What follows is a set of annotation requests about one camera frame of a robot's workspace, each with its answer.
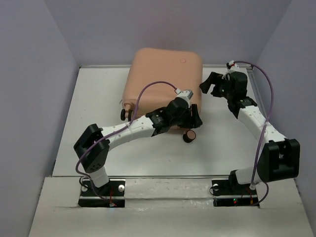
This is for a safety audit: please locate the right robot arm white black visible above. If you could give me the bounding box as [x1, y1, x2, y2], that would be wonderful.
[199, 71, 300, 194]

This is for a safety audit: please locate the pink hard-shell suitcase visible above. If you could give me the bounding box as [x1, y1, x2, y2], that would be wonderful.
[120, 47, 204, 144]

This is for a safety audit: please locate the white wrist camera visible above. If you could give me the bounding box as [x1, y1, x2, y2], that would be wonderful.
[226, 60, 240, 73]
[175, 88, 194, 101]

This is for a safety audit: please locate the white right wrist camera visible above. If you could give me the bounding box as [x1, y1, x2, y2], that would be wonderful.
[226, 60, 240, 73]

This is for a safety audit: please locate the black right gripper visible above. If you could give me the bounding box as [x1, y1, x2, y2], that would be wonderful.
[197, 72, 233, 101]

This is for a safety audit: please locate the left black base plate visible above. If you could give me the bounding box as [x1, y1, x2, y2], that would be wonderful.
[78, 178, 125, 208]

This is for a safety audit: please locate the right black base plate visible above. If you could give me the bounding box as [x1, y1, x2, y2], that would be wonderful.
[209, 179, 259, 207]

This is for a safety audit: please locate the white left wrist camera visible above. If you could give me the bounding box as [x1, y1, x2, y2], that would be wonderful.
[175, 88, 194, 101]

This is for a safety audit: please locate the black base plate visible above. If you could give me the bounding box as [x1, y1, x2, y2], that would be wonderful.
[78, 178, 125, 208]
[209, 179, 259, 207]

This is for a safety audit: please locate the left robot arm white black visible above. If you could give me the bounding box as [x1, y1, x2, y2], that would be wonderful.
[74, 97, 202, 195]

